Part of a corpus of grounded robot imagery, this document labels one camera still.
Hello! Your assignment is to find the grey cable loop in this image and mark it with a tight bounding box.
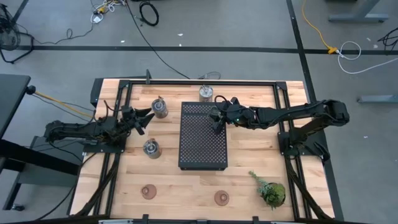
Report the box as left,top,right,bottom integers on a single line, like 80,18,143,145
197,71,222,80

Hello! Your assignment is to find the grey table base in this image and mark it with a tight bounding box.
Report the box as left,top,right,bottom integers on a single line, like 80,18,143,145
325,0,390,24

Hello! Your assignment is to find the black cable tangle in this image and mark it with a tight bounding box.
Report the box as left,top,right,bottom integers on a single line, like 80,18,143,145
377,26,398,52

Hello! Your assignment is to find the black cable sleeve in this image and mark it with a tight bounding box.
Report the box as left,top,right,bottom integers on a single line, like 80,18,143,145
284,155,333,220
74,152,121,217

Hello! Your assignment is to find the silver metal tin candle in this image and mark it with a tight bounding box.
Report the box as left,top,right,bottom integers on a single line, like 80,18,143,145
198,84,214,103
142,138,162,160
150,95,169,119

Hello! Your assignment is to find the yellow extension cable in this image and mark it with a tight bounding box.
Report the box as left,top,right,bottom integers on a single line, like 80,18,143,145
300,0,339,55

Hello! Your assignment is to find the white floor cable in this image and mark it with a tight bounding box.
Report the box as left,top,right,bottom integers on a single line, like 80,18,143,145
336,40,398,75

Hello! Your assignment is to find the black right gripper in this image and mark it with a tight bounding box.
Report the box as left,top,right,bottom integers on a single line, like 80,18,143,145
213,97,249,134

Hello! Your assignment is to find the black aluminium table frame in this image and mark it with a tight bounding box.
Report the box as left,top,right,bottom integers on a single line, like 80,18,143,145
67,79,345,224

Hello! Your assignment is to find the black corner control box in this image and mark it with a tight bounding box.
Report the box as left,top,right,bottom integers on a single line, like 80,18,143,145
90,77,105,109

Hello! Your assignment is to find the grey table foot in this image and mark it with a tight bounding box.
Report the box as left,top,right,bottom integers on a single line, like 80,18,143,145
356,94,398,105

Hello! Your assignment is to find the yellow white cable bundle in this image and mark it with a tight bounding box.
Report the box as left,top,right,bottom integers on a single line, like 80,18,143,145
93,0,127,15

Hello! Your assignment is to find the potted succulent plant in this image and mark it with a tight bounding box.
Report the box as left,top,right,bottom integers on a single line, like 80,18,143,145
248,170,287,211

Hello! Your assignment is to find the orange yellow cable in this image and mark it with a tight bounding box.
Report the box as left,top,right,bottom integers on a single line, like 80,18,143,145
33,90,96,119

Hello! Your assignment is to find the coiled black cable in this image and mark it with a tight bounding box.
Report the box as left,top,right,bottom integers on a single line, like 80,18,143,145
138,1,160,27

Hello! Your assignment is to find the black desk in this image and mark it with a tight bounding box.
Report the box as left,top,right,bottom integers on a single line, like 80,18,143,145
0,73,81,212

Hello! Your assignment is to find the black perforated metal shelf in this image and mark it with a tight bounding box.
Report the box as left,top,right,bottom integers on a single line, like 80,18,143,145
178,101,229,171

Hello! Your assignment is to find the black floor fan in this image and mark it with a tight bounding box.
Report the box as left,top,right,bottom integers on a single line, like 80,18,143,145
0,2,35,65

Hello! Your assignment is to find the long black floor cable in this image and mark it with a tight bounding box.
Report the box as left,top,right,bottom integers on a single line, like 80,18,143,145
124,0,191,80

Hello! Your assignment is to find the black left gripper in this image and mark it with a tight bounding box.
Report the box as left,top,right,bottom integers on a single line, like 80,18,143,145
119,105,155,136

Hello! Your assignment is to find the thin black floor cable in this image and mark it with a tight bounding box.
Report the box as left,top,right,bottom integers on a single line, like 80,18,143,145
30,21,96,46

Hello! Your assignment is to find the pink glass candlestick holder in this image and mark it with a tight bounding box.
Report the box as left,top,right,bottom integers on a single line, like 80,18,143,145
213,190,230,207
141,184,157,200

